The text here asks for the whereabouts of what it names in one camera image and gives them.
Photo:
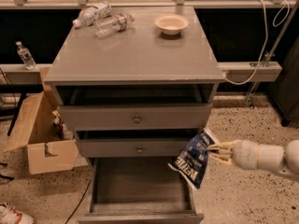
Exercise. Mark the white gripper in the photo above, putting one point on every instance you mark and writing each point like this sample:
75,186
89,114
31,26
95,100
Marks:
245,154

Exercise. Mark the blue chip bag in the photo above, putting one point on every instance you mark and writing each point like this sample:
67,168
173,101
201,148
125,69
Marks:
191,162

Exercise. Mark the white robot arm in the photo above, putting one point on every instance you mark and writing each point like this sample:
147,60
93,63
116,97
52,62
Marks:
278,160

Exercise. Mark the grey top drawer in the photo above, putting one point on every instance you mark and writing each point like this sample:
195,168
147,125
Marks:
132,117

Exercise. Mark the grey drawer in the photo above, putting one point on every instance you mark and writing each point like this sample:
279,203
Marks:
132,117
139,191
133,143

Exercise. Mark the grey drawer cabinet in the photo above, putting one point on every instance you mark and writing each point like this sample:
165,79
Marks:
138,66

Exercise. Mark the grey bottom drawer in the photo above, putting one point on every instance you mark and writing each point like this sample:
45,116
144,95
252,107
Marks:
139,191

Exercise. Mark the grey middle drawer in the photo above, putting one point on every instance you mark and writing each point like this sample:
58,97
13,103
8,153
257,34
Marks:
133,143

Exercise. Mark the dark cabinet at right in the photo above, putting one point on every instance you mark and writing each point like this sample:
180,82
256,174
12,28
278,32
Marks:
285,90

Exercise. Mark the white paper bowl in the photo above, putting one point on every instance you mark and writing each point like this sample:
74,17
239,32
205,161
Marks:
171,24

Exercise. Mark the clear bottle with red label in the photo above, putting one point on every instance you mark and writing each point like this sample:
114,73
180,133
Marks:
113,24

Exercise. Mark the open cardboard box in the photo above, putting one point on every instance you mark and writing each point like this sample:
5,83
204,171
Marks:
48,149

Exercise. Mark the clear bottle with white label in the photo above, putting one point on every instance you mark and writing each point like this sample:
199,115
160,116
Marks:
90,15

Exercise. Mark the upright water bottle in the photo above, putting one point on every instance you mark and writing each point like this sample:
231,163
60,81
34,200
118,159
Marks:
26,56

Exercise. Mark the white and red sneaker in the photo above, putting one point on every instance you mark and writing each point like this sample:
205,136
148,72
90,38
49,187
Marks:
9,215

